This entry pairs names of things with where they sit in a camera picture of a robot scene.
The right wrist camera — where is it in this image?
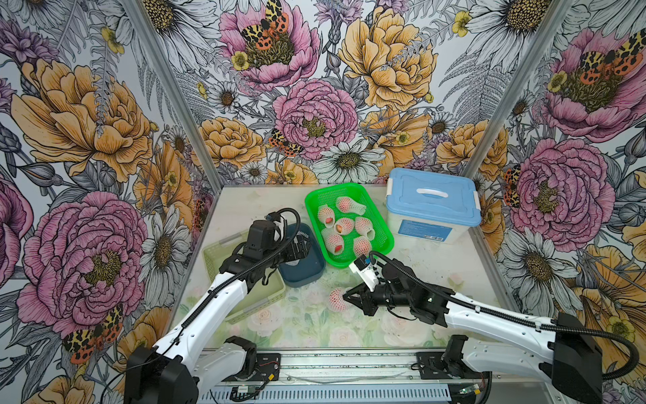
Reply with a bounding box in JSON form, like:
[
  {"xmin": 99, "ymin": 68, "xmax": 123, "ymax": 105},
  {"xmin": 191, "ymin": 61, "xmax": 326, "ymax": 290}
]
[{"xmin": 349, "ymin": 254, "xmax": 379, "ymax": 292}]

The aluminium front rail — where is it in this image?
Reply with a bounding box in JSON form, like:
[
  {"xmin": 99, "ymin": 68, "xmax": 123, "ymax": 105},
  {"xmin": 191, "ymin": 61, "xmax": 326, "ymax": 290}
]
[{"xmin": 196, "ymin": 349, "xmax": 568, "ymax": 403}]

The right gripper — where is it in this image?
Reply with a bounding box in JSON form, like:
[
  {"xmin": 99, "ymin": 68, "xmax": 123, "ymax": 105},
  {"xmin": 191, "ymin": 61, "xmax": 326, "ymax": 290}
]
[{"xmin": 342, "ymin": 280, "xmax": 413, "ymax": 317}]

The pale green perforated basket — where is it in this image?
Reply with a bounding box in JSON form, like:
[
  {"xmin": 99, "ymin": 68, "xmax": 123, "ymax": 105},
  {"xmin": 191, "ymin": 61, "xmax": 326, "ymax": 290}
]
[{"xmin": 203, "ymin": 229, "xmax": 287, "ymax": 325}]

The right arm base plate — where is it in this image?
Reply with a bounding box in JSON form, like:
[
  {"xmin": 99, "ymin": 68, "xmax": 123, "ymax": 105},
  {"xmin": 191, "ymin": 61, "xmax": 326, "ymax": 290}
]
[{"xmin": 410, "ymin": 351, "xmax": 482, "ymax": 380}]

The bright green plastic basket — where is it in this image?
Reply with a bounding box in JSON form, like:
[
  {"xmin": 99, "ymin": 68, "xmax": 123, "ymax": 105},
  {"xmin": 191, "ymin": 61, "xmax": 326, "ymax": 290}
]
[{"xmin": 304, "ymin": 183, "xmax": 395, "ymax": 269}]

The dark teal plastic tub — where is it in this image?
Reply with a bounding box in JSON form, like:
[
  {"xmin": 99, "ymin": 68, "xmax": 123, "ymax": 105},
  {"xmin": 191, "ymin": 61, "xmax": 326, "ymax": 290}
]
[{"xmin": 279, "ymin": 223, "xmax": 326, "ymax": 288}]

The netted apple in basket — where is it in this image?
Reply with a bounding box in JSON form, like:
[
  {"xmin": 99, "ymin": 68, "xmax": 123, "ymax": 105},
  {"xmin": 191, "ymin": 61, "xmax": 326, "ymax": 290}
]
[
  {"xmin": 354, "ymin": 216, "xmax": 376, "ymax": 241},
  {"xmin": 334, "ymin": 217, "xmax": 355, "ymax": 236},
  {"xmin": 317, "ymin": 205, "xmax": 336, "ymax": 228},
  {"xmin": 353, "ymin": 236, "xmax": 372, "ymax": 258},
  {"xmin": 321, "ymin": 228, "xmax": 345, "ymax": 256}
]

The blue lidded storage box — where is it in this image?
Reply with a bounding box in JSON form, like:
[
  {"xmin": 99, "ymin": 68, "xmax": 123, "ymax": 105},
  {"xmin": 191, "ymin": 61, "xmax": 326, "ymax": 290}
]
[{"xmin": 385, "ymin": 168, "xmax": 482, "ymax": 243}]

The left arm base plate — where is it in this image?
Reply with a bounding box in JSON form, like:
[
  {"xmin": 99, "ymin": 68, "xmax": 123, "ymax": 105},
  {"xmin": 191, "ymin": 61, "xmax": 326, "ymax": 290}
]
[{"xmin": 225, "ymin": 353, "xmax": 282, "ymax": 382}]

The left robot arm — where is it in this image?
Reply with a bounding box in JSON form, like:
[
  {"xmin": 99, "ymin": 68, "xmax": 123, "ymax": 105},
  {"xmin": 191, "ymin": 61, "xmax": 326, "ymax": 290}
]
[{"xmin": 124, "ymin": 208, "xmax": 311, "ymax": 403}]

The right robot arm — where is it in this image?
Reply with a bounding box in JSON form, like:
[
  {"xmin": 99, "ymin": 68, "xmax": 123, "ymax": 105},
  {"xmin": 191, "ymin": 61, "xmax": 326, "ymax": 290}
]
[{"xmin": 343, "ymin": 251, "xmax": 639, "ymax": 403}]

